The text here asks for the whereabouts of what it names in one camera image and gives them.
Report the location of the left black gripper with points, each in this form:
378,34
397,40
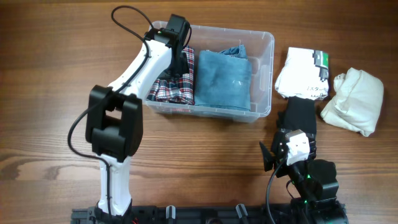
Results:
186,70

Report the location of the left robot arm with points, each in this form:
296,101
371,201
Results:
114,125

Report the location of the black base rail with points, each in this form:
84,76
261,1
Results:
199,214

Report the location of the plaid shirt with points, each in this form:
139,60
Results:
176,90

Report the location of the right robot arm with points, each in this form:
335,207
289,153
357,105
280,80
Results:
315,181

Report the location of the clear plastic storage container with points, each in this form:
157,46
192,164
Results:
260,51

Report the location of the blue jeans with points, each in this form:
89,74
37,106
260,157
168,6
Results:
224,79

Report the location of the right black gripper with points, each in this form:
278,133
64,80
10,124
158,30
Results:
269,159

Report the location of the cream garment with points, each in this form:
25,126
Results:
357,103

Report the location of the black garment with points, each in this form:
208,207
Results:
299,114

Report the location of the white printed t-shirt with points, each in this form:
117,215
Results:
304,75

